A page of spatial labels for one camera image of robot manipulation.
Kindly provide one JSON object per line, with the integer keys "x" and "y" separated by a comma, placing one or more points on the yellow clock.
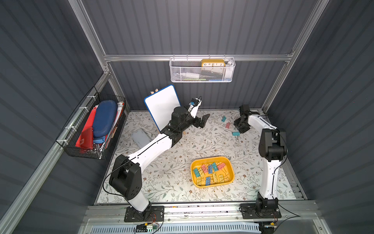
{"x": 213, "y": 63}

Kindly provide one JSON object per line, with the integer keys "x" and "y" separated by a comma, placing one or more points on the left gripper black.
{"x": 197, "y": 121}

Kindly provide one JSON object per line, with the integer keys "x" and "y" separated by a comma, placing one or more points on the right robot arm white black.
{"x": 272, "y": 148}

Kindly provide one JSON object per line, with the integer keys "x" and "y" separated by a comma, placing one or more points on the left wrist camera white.
{"x": 194, "y": 106}

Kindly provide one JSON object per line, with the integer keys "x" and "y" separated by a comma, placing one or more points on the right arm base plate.
{"x": 250, "y": 211}

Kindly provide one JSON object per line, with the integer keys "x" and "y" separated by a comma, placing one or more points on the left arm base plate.
{"x": 151, "y": 214}

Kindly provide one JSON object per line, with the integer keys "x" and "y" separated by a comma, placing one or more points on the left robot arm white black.
{"x": 126, "y": 175}

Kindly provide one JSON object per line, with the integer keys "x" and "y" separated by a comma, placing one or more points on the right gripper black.
{"x": 241, "y": 125}

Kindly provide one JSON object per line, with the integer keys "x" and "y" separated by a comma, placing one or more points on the yellow plastic storage tray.
{"x": 228, "y": 170}

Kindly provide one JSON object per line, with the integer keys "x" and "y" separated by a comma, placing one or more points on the black wire side basket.
{"x": 104, "y": 147}

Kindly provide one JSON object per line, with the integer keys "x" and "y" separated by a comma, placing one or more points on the white wire wall basket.
{"x": 188, "y": 69}

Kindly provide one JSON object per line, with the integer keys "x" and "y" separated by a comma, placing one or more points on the yellow binder clip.
{"x": 215, "y": 178}
{"x": 224, "y": 178}
{"x": 201, "y": 181}

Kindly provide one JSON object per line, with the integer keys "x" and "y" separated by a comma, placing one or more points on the translucent small plastic box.
{"x": 141, "y": 138}

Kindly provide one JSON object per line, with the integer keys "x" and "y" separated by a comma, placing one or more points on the blue oval case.
{"x": 104, "y": 118}

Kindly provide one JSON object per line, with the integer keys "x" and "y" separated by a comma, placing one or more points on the small whiteboard blue frame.
{"x": 161, "y": 105}

